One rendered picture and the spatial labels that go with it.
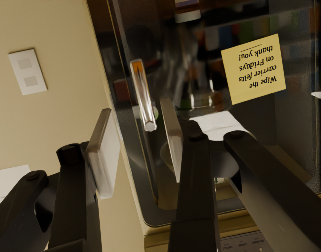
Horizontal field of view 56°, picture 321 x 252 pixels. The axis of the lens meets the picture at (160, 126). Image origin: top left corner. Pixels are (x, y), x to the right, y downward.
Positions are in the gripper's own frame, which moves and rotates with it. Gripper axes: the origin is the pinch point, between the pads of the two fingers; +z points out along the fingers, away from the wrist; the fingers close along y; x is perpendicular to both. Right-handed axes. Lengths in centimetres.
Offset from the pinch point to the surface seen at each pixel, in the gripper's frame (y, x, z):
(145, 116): -0.2, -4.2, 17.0
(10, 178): -47, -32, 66
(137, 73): -0.1, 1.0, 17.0
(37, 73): -29, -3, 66
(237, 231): 9.9, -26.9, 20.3
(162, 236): -1.9, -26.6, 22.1
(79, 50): -16, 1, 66
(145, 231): -4.6, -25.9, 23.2
